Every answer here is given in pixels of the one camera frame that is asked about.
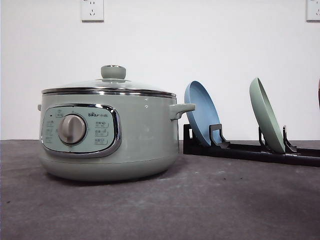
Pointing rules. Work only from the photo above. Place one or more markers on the white wall socket right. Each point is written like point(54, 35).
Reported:
point(312, 12)

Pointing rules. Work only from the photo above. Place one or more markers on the black dish rack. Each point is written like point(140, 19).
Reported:
point(258, 152)

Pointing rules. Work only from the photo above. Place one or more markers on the glass pot lid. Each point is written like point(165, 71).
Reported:
point(111, 83)

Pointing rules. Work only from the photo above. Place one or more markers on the green plate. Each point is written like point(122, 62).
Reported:
point(266, 116)

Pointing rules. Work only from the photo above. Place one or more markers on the blue plate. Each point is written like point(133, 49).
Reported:
point(205, 113)

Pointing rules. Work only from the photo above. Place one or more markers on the white wall socket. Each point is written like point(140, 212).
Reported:
point(92, 11)
point(312, 12)

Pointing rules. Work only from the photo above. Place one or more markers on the green electric steamer pot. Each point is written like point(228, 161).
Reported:
point(106, 137)

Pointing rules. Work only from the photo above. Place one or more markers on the white wall socket left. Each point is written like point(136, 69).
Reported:
point(92, 11)

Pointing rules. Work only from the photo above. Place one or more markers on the grey table mat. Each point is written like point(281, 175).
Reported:
point(198, 197)

